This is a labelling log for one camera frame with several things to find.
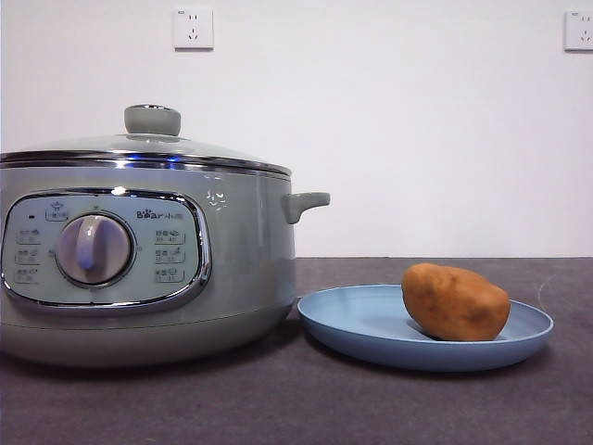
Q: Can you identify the glass lid with green knob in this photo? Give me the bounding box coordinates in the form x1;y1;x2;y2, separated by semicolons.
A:
0;104;294;178

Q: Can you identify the brown potato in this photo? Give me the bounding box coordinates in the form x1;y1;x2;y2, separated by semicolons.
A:
400;261;512;342

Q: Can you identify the pale green electric steamer pot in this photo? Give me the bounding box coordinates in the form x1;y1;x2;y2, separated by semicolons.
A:
0;162;333;370

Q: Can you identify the blue round plate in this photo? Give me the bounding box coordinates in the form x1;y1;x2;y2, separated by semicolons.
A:
296;285;556;373

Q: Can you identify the white wall socket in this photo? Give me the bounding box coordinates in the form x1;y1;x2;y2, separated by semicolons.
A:
563;9;593;53
173;6;215;52

